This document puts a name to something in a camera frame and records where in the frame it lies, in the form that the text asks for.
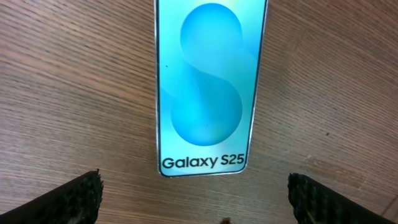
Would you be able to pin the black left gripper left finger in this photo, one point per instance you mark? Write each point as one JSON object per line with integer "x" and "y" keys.
{"x": 77, "y": 201}

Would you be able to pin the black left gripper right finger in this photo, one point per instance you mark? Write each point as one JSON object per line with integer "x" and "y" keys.
{"x": 315, "y": 203}

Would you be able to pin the light blue Galaxy smartphone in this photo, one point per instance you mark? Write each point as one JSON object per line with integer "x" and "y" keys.
{"x": 207, "y": 59}

